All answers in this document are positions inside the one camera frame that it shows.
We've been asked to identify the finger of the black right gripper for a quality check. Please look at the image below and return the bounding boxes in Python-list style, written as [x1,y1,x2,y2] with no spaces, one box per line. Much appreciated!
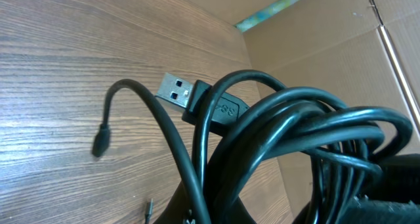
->
[291,153,420,224]

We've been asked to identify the colourful cloth at wall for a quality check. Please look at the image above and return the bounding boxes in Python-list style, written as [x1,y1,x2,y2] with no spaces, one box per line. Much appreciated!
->
[234,0,300,32]

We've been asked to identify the black USB cable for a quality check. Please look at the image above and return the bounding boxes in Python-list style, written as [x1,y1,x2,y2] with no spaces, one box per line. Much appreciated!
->
[91,69,414,224]

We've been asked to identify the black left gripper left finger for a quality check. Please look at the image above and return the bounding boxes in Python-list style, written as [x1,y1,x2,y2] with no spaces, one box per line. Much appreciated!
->
[154,182,196,224]

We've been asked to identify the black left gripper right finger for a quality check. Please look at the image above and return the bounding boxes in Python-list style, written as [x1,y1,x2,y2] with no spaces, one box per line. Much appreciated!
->
[229,198,256,224]

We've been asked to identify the black cable silver plug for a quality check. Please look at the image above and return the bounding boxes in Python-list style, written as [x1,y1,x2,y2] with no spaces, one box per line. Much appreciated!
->
[144,198,154,224]

